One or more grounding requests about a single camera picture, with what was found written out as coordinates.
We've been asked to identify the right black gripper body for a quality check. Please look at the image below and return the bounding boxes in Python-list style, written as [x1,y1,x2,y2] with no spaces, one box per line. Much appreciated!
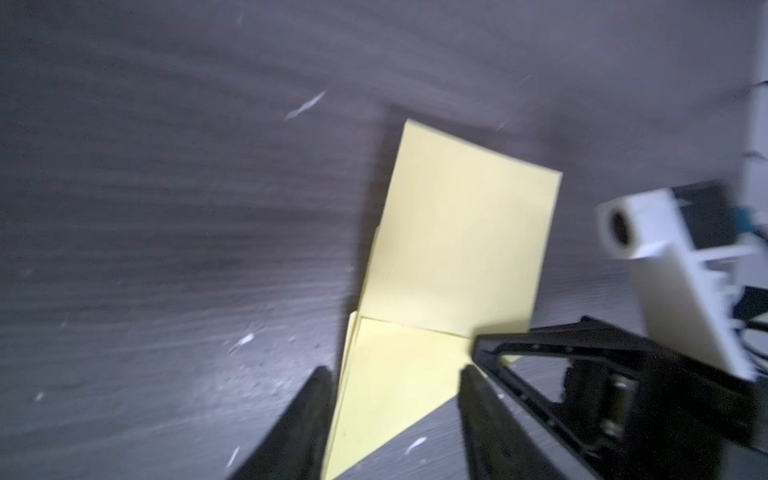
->
[563,349,767,479]

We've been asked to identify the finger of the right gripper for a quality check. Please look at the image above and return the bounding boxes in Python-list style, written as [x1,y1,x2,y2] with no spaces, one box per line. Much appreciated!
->
[472,316,655,479]

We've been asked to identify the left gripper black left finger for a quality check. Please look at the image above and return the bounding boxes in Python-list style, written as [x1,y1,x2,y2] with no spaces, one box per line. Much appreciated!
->
[230,366,335,479]

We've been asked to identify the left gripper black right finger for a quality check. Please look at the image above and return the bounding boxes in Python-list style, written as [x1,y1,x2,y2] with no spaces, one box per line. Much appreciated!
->
[458,365,563,480]

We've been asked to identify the yellow square paper sheet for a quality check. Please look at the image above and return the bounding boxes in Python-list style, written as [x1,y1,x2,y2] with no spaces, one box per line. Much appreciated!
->
[323,120,562,479]

